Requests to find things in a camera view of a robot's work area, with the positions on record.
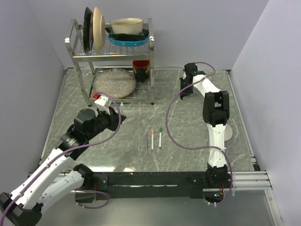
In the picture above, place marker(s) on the black dish under bowl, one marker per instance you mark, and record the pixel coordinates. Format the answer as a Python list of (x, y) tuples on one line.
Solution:
[(128, 37)]

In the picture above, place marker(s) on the purple pen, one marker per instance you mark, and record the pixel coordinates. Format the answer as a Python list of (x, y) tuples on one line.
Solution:
[(146, 141)]

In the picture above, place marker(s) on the steel dish rack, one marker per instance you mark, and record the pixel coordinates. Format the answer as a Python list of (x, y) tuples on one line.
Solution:
[(112, 56)]

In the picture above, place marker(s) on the speckled glass plate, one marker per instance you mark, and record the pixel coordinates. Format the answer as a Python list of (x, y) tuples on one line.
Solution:
[(118, 83)]

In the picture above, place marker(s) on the black base beam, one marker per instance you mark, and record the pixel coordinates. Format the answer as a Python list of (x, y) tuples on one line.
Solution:
[(153, 192)]

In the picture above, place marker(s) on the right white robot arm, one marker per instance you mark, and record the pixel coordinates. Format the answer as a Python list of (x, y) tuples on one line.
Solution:
[(216, 112)]

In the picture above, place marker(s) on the black plate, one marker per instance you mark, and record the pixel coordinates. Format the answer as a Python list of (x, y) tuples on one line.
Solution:
[(88, 30)]

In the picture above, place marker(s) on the black white marker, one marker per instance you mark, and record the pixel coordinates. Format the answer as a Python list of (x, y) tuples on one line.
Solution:
[(122, 108)]

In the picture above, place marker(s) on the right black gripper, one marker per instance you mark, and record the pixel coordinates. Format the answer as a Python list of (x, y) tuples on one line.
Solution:
[(186, 92)]

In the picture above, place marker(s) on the red black cup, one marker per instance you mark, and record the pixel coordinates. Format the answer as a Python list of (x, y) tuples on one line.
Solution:
[(141, 70)]

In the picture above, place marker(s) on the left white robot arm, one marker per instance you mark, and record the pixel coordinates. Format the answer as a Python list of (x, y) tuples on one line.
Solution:
[(25, 205)]

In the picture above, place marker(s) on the cream bowl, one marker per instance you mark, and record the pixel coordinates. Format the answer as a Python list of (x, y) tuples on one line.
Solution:
[(127, 26)]

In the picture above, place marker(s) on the blue dotted dish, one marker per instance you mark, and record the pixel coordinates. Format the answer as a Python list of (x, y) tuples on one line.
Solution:
[(129, 43)]

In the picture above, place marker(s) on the red white marker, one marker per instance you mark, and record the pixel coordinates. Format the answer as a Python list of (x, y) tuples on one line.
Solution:
[(152, 139)]

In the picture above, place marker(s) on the white red small bowl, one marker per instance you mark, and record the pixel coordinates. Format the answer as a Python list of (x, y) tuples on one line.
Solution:
[(228, 133)]

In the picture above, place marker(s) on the aluminium frame rail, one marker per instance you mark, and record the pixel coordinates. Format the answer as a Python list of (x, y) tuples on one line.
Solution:
[(241, 180)]

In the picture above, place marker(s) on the green white marker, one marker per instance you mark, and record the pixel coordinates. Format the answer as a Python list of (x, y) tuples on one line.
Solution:
[(160, 137)]

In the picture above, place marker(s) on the beige plate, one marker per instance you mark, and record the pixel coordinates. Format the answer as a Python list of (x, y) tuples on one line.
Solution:
[(99, 32)]

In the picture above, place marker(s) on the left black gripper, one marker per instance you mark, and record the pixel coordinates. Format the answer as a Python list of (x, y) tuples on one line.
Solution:
[(113, 118)]

